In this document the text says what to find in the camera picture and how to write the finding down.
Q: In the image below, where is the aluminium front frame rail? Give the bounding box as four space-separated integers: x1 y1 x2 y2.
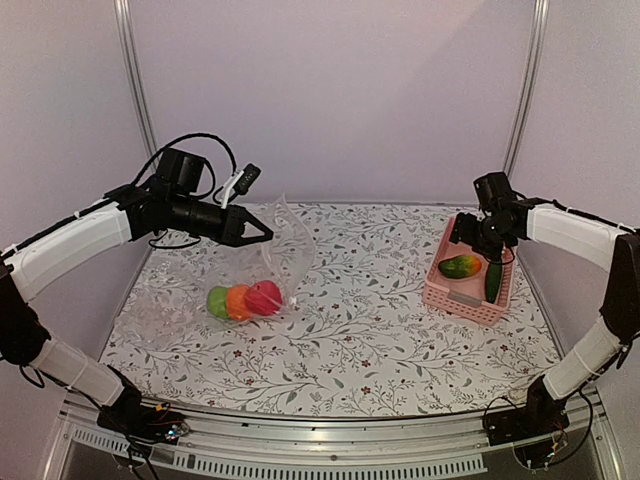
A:
40 388 625 479

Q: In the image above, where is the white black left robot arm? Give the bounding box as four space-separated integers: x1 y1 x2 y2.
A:
1 133 273 444

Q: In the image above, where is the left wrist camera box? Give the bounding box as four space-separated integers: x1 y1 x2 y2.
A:
233 163 261 196

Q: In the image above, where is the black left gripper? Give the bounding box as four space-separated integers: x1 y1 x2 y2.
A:
169 193 273 247

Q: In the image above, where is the pink perforated plastic basket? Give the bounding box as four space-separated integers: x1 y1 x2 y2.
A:
423 216 516 326

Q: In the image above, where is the clear zip top bag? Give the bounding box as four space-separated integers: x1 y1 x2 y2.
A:
203 196 315 329

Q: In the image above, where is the floral patterned table mat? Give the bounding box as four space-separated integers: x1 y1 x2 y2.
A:
101 204 559 417

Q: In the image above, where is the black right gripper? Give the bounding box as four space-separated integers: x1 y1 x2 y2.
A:
450 213 512 262

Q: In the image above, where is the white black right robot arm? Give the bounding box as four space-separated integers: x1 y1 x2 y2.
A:
450 171 639 445

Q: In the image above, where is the orange toy fruit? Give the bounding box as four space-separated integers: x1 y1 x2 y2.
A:
226 284 251 321

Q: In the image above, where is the green yellow toy mango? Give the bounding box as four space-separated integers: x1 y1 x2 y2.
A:
438 255 483 280

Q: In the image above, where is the green toy apple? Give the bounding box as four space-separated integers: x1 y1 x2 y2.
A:
207 286 230 320

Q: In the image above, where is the dark green toy cucumber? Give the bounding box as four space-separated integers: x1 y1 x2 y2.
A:
484 263 503 304

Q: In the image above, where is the red toy apple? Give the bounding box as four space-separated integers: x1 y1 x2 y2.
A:
244 280 283 316

